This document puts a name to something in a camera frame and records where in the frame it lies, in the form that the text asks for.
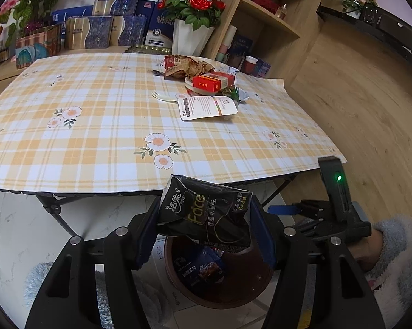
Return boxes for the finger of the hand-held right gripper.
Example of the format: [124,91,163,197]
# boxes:
[295,217,330,237]
[268,199,330,218]

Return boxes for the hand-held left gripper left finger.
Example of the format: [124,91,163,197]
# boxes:
[24,197,162,329]

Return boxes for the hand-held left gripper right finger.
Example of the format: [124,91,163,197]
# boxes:
[249,195,386,329]

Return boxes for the black tissue packet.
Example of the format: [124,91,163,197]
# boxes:
[157,175,254,251]

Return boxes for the brown round plastic bin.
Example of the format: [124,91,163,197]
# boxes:
[163,235,276,311]

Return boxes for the green gold foil pouch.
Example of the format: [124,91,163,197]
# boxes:
[223,87,251,103]

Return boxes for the white printed pouch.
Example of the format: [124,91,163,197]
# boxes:
[177,95,239,121]

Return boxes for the red cigarette box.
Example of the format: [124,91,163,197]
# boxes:
[192,73,236,91]

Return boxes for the white plastic fork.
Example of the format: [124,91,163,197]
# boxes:
[151,91,179,103]

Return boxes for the brown paper bag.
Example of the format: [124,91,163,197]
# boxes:
[163,55,218,80]

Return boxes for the person's right forearm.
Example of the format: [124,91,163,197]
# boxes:
[359,214,412,329]

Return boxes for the fluffy blue grey rug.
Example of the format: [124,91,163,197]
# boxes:
[22,261,165,329]

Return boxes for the small blue carton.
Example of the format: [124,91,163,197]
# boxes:
[256,58,272,79]

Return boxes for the red paper cup white lid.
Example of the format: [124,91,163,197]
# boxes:
[244,55,259,75]

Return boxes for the blue cartoon gift box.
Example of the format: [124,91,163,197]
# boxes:
[231,33,255,57]

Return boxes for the stack of pastel cups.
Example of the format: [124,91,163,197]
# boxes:
[216,25,239,63]

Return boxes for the black countertop ledge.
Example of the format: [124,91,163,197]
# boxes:
[317,4,412,71]

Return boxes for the gold leaf-shaped tray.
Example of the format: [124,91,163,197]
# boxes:
[124,43,174,55]

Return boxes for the white faceted flower pot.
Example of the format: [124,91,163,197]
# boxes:
[172,19,216,57]

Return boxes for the wooden shelf unit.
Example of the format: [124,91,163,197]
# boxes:
[199,0,326,79]

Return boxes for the blue white box round emblem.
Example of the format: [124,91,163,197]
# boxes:
[144,7,176,48]

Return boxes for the red rose bouquet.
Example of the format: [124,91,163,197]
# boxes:
[156,0,227,31]

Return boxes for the dark blue box red logo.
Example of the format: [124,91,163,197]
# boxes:
[136,0,157,18]

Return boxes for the flat blue box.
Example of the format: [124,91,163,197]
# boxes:
[51,6,96,24]

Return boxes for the purple artificial flowers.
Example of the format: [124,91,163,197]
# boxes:
[22,21,47,35]

